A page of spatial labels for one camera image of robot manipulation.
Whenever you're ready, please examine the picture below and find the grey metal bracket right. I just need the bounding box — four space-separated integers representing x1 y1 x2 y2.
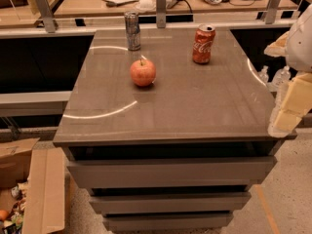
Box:
263 0 281 24

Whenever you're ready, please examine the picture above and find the grey metal bracket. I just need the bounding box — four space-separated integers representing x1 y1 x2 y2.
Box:
156 0 166 28
35 0 57 33
263 0 281 24

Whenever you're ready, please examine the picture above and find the cardboard box with items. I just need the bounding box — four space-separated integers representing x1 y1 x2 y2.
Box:
0 138 65 234

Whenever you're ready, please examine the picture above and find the red coke can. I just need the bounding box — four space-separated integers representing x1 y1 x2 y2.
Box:
193 24 215 64

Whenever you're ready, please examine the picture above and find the grey metal bracket middle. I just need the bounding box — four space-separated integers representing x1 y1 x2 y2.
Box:
156 0 166 28

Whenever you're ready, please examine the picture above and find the silver energy drink can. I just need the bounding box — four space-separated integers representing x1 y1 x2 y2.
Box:
124 11 140 51

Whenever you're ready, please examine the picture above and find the grey drawer cabinet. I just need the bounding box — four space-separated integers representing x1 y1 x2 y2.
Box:
54 28 282 231

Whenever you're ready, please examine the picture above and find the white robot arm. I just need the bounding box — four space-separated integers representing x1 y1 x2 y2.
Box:
264 5 312 137

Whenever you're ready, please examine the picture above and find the grey metal bracket left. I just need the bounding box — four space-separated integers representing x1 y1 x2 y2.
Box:
35 0 57 33

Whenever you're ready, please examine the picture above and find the red apple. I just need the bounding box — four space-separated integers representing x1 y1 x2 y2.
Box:
130 59 156 87

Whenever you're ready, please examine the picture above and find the clear plastic bottle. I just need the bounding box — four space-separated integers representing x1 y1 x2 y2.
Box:
271 65 291 88
258 65 269 84

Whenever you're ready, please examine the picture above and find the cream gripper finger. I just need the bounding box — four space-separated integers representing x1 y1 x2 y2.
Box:
264 32 289 58
272 72 312 134

